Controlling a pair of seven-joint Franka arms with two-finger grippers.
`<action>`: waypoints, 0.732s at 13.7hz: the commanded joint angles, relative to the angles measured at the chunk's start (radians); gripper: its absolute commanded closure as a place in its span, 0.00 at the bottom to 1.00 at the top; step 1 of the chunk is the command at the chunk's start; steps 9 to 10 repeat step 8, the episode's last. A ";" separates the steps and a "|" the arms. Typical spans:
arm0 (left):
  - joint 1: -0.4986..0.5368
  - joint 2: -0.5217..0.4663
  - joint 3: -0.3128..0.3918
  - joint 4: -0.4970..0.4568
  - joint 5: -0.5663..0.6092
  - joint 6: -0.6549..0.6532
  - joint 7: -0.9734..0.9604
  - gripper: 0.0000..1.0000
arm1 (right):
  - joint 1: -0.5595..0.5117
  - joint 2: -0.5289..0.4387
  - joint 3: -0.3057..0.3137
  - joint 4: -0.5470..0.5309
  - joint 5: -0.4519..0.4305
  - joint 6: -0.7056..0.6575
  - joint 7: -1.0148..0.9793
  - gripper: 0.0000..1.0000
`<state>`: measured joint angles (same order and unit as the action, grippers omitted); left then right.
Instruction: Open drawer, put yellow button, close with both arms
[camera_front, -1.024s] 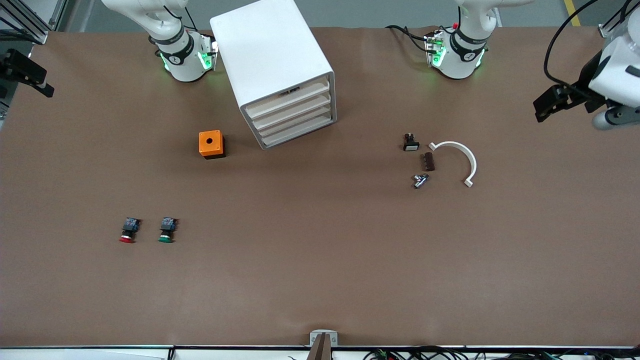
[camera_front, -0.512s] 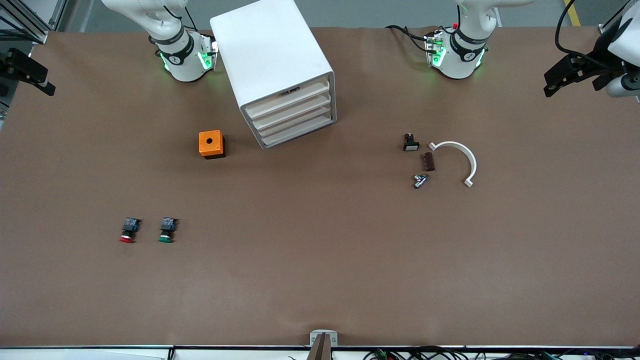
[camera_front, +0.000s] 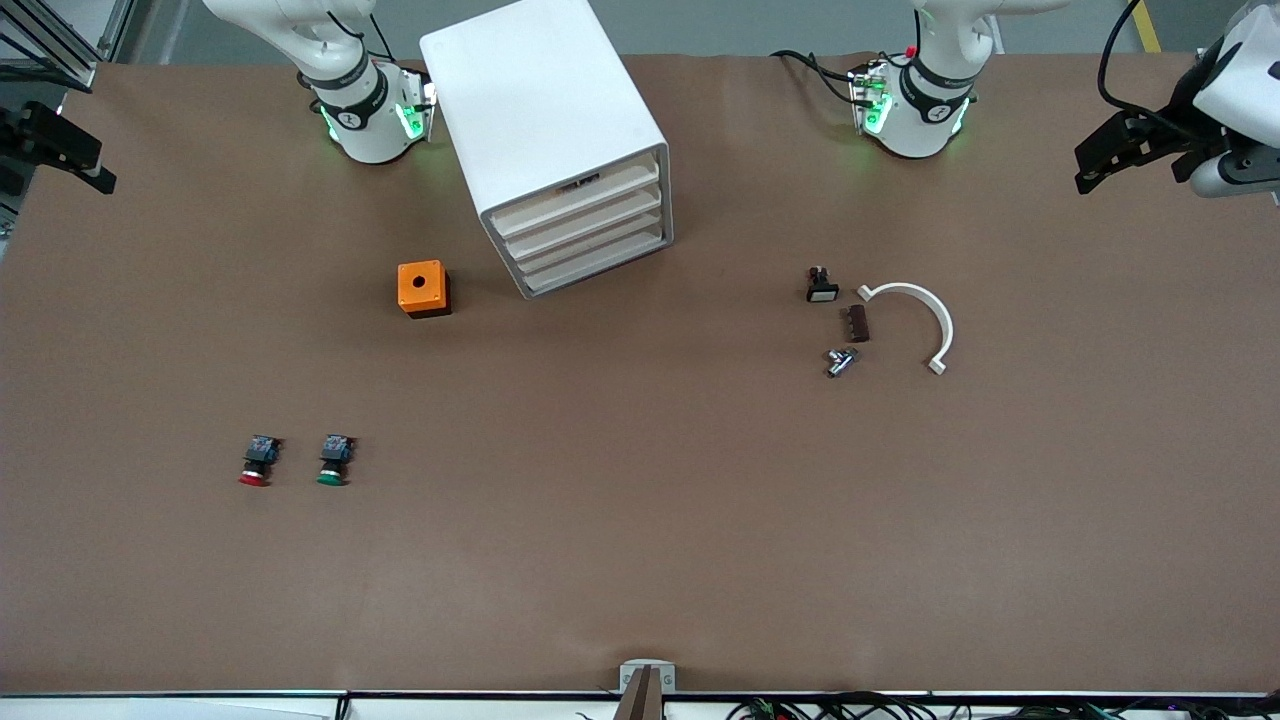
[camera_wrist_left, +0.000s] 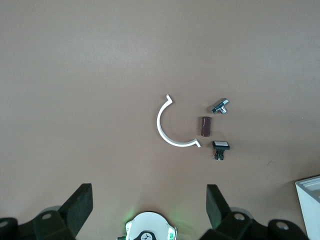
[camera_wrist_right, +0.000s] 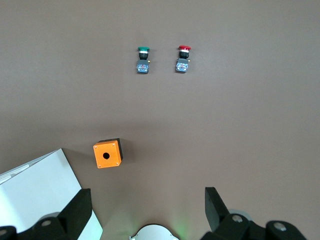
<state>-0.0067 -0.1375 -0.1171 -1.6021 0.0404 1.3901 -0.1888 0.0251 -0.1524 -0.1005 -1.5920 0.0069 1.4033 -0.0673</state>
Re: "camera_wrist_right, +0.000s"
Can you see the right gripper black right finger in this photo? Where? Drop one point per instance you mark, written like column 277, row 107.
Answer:
column 217, row 220

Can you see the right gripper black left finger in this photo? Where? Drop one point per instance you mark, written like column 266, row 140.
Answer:
column 70, row 222

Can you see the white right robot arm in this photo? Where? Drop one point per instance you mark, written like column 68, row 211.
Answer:
column 155, row 232

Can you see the white drawer cabinet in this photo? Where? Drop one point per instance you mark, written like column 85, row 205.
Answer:
column 37, row 190

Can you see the red mushroom push button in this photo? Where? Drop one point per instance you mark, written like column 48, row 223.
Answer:
column 183, row 60

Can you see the green mushroom push button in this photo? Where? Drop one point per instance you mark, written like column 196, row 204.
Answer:
column 143, row 61

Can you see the orange box with hole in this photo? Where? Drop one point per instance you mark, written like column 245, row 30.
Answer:
column 107, row 156

